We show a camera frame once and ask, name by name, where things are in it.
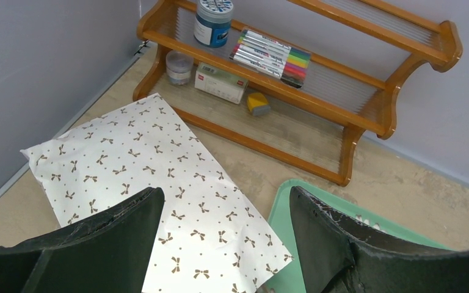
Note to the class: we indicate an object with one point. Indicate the yellow grey sharpener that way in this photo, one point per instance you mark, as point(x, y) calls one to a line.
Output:
point(258, 104)

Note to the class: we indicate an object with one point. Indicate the wooden shelf rack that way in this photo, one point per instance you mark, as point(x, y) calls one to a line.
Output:
point(278, 98)

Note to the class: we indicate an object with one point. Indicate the green floral tray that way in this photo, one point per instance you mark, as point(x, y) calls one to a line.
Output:
point(290, 278)

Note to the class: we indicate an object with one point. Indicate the pack of coloured markers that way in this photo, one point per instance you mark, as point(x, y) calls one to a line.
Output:
point(272, 57)

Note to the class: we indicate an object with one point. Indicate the white small box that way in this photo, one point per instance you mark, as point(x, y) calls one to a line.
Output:
point(220, 83)

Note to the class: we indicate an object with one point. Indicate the small clear jar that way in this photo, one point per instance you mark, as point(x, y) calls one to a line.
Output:
point(178, 67)

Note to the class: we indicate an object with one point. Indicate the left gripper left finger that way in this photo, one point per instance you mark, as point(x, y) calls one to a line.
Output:
point(106, 252)

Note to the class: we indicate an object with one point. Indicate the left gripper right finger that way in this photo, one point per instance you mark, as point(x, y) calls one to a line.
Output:
point(340, 254)

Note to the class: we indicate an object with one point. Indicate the blue lidded jar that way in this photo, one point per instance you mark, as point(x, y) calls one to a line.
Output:
point(213, 22)

